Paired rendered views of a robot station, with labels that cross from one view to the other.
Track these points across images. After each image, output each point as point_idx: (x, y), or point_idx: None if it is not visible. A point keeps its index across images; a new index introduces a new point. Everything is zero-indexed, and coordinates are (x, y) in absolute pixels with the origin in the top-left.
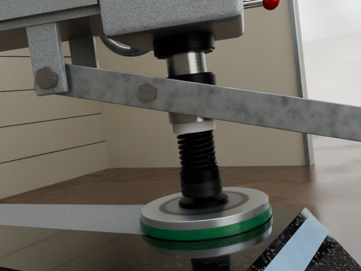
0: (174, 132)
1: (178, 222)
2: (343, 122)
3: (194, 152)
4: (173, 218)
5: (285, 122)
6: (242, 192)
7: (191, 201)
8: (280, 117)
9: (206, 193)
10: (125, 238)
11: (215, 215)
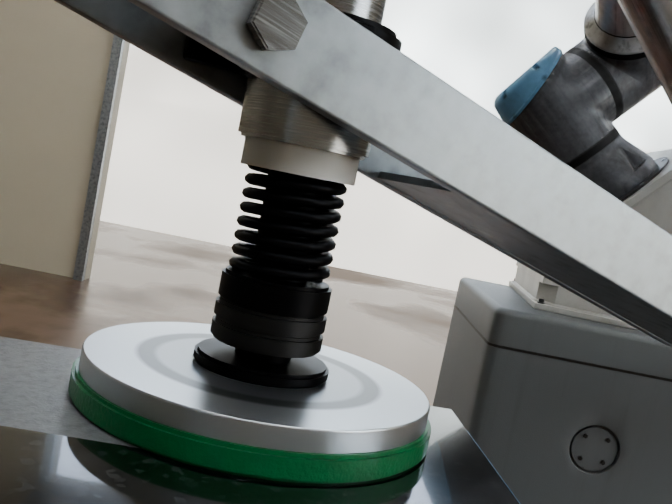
0: (259, 161)
1: (284, 429)
2: (631, 252)
3: (308, 233)
4: (247, 409)
5: (543, 222)
6: (321, 353)
7: (246, 361)
8: (539, 206)
9: (302, 349)
10: (73, 454)
11: (362, 418)
